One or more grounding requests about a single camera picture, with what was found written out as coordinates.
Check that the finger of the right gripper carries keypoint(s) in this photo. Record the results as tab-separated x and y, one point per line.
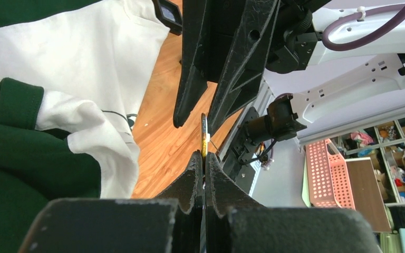
229	97

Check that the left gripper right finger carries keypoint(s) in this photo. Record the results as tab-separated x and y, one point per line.
235	222

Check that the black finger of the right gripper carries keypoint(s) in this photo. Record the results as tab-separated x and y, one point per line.
194	59

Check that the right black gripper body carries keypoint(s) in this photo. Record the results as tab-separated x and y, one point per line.
289	31

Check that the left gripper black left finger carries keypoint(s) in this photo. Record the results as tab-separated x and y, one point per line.
169	222

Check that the black square display case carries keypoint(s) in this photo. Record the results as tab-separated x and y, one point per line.
169	14

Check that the white green garment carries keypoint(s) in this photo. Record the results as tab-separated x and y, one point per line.
73	75

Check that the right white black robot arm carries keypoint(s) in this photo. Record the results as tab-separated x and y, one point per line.
376	31

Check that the pink perforated basket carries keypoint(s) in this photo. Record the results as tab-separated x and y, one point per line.
329	184

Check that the metal storage shelf background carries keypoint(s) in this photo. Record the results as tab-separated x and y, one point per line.
375	158

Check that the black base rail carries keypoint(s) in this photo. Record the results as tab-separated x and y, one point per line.
238	151

